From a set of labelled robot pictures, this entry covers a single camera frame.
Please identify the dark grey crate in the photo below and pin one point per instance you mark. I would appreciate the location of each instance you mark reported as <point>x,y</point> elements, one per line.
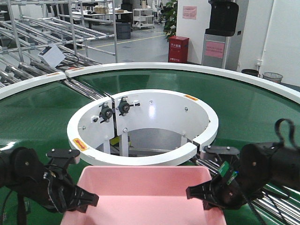
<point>123,30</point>

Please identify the white control box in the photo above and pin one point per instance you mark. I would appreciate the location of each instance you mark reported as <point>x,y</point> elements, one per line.
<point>51,55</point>

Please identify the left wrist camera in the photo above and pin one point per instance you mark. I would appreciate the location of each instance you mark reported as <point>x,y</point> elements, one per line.
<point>63,157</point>

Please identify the steel conveyor rollers right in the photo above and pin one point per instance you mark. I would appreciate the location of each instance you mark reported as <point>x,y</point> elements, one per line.
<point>274,203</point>

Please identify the green potted plant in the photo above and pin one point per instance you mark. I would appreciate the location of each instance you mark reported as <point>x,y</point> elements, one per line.
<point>170,17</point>

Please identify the green circuit board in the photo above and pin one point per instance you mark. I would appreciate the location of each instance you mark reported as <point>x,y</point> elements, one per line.
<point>227,172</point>

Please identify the steel conveyor rollers left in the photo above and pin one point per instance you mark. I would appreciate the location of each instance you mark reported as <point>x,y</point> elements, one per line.
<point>84,90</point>

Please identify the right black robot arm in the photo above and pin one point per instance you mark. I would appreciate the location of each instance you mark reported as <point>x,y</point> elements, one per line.
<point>261,163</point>

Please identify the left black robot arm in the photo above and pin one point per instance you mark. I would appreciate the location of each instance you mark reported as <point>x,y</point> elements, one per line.
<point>22,171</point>

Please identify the mesh waste basket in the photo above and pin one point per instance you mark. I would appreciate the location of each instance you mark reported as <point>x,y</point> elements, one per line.
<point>271,76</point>

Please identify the red fire extinguisher box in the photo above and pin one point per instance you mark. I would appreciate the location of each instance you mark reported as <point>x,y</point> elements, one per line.
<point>178,49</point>

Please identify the white shelf trolley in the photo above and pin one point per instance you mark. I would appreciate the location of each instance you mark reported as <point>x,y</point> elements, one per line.
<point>143,18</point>

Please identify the pink plastic bin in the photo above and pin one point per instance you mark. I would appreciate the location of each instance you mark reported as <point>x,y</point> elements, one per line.
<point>145,195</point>

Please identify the green conveyor belt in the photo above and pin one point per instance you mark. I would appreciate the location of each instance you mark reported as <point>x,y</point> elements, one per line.
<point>37,118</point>

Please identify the pink wall notice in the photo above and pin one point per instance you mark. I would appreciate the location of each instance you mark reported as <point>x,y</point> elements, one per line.
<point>189,12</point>

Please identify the steel conveyor rollers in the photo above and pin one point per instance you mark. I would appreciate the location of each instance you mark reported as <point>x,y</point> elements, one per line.
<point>274,203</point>
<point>84,90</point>

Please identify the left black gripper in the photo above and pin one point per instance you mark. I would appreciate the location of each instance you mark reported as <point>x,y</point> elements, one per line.
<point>60,191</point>

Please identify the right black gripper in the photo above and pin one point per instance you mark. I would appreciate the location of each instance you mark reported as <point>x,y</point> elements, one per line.
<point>220,195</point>

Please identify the metal roller rack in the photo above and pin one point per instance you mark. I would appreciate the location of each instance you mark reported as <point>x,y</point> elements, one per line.
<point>33,35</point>

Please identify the grey water dispenser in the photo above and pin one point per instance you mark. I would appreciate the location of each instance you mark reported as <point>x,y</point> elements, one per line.
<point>222,26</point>

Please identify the black waste bin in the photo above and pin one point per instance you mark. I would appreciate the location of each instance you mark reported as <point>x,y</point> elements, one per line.
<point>251,72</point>

